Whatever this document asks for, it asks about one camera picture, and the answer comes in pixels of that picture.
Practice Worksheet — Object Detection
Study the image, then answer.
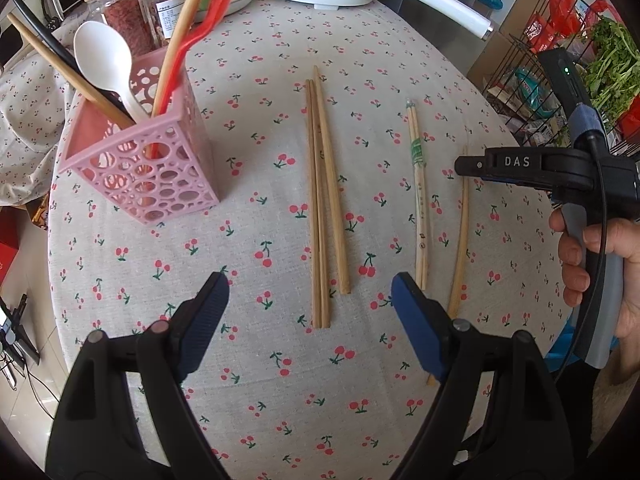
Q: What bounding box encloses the draped floral cloth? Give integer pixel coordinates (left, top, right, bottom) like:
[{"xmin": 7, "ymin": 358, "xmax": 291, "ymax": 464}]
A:
[{"xmin": 0, "ymin": 20, "xmax": 76, "ymax": 208}]

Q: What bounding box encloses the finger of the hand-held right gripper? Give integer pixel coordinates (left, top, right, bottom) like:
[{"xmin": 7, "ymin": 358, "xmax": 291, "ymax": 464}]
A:
[{"xmin": 454, "ymin": 146, "xmax": 550, "ymax": 186}]

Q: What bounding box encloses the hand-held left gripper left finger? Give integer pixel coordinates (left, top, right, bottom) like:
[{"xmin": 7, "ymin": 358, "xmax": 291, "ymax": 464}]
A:
[{"xmin": 45, "ymin": 271, "xmax": 231, "ymax": 480}]

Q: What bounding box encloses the black cable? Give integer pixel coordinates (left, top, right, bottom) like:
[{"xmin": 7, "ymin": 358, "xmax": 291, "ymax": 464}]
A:
[{"xmin": 550, "ymin": 130, "xmax": 612, "ymax": 376}]

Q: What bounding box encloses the pink perforated utensil holder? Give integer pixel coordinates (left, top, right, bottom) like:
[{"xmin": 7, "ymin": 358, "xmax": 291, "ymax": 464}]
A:
[{"xmin": 57, "ymin": 51, "xmax": 221, "ymax": 226}]

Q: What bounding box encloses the black phone clamp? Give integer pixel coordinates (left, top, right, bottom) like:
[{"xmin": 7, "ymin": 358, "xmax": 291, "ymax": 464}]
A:
[{"xmin": 0, "ymin": 292, "xmax": 41, "ymax": 391}]

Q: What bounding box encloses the disposable chopsticks pair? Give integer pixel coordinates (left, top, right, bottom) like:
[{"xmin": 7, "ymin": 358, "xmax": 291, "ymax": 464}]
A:
[{"xmin": 406, "ymin": 99, "xmax": 430, "ymax": 291}]

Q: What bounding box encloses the brown cardboard box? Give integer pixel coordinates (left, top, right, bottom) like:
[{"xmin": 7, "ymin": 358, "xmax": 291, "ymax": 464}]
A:
[{"xmin": 467, "ymin": 0, "xmax": 551, "ymax": 93}]

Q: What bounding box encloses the tall jar of red berries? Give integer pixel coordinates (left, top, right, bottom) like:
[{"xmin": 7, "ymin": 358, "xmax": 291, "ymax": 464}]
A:
[{"xmin": 87, "ymin": 0, "xmax": 166, "ymax": 57}]

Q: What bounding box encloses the brown wooden chopstick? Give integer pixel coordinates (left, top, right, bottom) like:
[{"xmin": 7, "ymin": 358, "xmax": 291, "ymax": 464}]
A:
[
  {"xmin": 309, "ymin": 79, "xmax": 332, "ymax": 328},
  {"xmin": 313, "ymin": 65, "xmax": 351, "ymax": 295},
  {"xmin": 6, "ymin": 12, "xmax": 135, "ymax": 131},
  {"xmin": 305, "ymin": 79, "xmax": 323, "ymax": 330}
]

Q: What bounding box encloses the black wire rack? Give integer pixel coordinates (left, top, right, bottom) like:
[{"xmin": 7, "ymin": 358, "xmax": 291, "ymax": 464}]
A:
[{"xmin": 482, "ymin": 0, "xmax": 640, "ymax": 156}]

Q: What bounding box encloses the bunch of green vegetables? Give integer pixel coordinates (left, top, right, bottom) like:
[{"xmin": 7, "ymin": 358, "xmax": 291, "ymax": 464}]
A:
[{"xmin": 582, "ymin": 17, "xmax": 640, "ymax": 121}]

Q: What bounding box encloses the cherry print tablecloth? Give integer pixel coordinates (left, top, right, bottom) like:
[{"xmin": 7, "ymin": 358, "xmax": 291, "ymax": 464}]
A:
[{"xmin": 45, "ymin": 0, "xmax": 576, "ymax": 480}]

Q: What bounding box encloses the red gift box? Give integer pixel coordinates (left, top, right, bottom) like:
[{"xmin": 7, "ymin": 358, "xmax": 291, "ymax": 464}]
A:
[{"xmin": 0, "ymin": 205, "xmax": 22, "ymax": 286}]

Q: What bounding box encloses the short jar of red berries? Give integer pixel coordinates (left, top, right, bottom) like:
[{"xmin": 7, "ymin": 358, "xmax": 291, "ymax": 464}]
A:
[{"xmin": 141, "ymin": 0, "xmax": 193, "ymax": 43}]

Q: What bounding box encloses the white plastic spoon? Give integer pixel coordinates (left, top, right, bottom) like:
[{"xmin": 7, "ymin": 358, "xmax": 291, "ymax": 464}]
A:
[{"xmin": 73, "ymin": 21, "xmax": 151, "ymax": 123}]

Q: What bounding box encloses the black chopstick with gold band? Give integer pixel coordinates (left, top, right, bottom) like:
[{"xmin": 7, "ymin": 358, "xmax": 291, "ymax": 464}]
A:
[{"xmin": 10, "ymin": 0, "xmax": 132, "ymax": 118}]

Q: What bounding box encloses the teal snack packet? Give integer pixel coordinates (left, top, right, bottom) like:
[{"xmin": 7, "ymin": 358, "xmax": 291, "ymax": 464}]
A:
[{"xmin": 515, "ymin": 67, "xmax": 561, "ymax": 121}]

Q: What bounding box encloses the person's right hand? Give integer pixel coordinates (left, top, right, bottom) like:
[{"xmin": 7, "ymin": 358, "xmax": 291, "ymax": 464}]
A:
[{"xmin": 548, "ymin": 207, "xmax": 640, "ymax": 341}]

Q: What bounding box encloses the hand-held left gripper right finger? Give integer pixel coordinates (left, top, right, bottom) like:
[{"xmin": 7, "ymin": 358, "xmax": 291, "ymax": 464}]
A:
[{"xmin": 391, "ymin": 272, "xmax": 576, "ymax": 480}]

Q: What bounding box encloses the pale bamboo chopstick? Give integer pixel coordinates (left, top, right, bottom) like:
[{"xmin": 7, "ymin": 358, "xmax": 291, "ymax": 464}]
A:
[
  {"xmin": 425, "ymin": 146, "xmax": 471, "ymax": 388},
  {"xmin": 150, "ymin": 0, "xmax": 223, "ymax": 118}
]

